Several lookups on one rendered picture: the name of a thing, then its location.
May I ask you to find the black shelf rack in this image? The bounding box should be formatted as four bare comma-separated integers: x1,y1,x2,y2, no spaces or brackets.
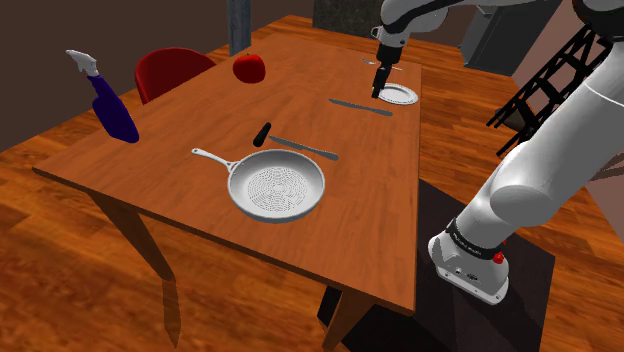
485,23,613,158

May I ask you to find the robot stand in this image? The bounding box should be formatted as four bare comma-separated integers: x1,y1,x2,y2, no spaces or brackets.
317,179,556,352

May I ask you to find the red chair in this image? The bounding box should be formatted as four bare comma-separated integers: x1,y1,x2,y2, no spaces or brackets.
134,47,218,106

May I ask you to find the wooden table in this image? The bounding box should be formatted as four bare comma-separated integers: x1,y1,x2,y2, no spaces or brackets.
31,31,423,352

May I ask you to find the black-handled kitchen knife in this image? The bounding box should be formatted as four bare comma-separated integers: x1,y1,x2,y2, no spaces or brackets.
252,121,340,162

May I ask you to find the purple spray bottle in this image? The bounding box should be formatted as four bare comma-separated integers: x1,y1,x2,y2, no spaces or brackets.
65,49,141,145

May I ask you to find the small silver plate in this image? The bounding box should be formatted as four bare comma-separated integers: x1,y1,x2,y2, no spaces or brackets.
378,82,419,106

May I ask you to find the silver frying pan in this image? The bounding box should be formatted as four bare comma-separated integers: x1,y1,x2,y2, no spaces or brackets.
190,147,326,224

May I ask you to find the grey table knife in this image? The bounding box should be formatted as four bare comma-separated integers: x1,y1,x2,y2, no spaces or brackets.
327,97,394,118

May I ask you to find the red apple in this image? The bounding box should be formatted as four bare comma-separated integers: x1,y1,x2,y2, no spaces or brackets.
232,53,267,85

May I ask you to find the grey cabinet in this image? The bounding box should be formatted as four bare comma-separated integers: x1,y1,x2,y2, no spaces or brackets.
459,0,563,78

